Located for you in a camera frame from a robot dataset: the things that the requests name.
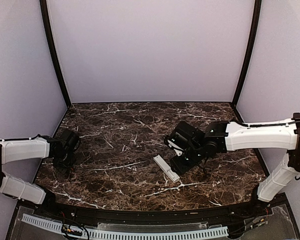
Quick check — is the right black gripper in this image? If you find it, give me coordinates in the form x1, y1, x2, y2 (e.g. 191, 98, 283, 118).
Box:
169, 145, 206, 176

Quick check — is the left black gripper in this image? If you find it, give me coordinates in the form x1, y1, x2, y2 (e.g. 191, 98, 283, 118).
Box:
52, 150, 77, 175

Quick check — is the white remote control body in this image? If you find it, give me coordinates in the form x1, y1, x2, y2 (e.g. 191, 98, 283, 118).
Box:
153, 155, 180, 183

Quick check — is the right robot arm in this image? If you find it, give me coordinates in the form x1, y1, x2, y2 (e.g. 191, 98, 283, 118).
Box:
164, 112, 300, 217

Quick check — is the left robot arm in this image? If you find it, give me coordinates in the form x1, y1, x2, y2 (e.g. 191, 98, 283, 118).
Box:
0, 129, 81, 218

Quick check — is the white slotted cable duct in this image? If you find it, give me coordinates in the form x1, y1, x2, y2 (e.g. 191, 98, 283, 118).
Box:
21, 213, 229, 240

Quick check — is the black front rail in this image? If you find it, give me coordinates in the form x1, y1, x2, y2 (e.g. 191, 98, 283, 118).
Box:
31, 202, 272, 226

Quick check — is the left black frame post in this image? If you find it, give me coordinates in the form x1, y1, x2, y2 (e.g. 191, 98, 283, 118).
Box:
39, 0, 72, 108

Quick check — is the black frame post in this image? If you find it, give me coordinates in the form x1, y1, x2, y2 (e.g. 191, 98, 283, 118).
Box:
39, 0, 72, 108
231, 0, 262, 108

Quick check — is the right black frame post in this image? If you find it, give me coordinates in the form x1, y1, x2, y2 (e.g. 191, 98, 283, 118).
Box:
231, 0, 262, 108

